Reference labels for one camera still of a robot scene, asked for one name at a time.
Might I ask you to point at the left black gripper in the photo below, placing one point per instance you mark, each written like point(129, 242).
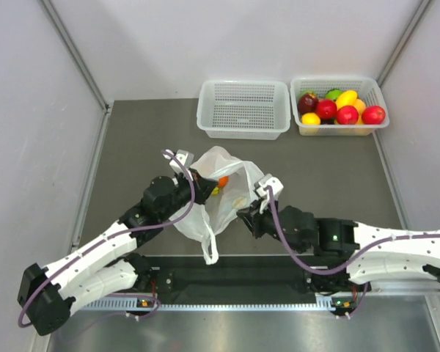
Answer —
point(203, 187)

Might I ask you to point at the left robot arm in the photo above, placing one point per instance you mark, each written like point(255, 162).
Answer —
point(49, 295)

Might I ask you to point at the orange tangerine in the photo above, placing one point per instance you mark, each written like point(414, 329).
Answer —
point(223, 181)

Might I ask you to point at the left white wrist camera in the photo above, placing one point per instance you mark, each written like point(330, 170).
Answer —
point(179, 161)

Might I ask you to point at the white plastic bag with fruit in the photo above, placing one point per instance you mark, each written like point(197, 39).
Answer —
point(204, 222)

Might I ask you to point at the grey slotted cable duct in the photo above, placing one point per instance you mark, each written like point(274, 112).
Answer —
point(124, 304)

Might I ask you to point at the dark red apple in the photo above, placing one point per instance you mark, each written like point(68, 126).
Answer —
point(307, 103)

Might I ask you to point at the green lime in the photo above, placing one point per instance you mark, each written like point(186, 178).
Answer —
point(333, 94)

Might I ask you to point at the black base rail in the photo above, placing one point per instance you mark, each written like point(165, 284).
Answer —
point(235, 280)

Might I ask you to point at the red apple right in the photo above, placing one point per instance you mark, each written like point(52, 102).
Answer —
point(373, 115)

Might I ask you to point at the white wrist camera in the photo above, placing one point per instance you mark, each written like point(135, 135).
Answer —
point(268, 188)
point(179, 161)

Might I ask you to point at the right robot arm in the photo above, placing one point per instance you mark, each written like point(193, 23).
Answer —
point(359, 253)

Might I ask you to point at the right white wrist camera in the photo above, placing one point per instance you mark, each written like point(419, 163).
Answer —
point(268, 188)

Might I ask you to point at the orange fruit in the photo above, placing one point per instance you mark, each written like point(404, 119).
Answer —
point(360, 106)

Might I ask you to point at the red apple middle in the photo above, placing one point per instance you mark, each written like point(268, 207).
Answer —
point(326, 109)

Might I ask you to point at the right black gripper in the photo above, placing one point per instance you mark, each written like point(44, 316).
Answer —
point(254, 218)

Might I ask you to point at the red apple front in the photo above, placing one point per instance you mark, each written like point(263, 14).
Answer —
point(347, 115)

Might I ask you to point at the white basket holding fruit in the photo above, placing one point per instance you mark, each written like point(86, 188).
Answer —
point(367, 89)

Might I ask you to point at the yellow mango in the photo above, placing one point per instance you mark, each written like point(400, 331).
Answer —
point(347, 98)

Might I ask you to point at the yellow lemon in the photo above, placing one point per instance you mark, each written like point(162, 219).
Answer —
point(310, 118)

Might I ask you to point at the empty white plastic basket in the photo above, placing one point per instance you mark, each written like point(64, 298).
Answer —
point(244, 109)

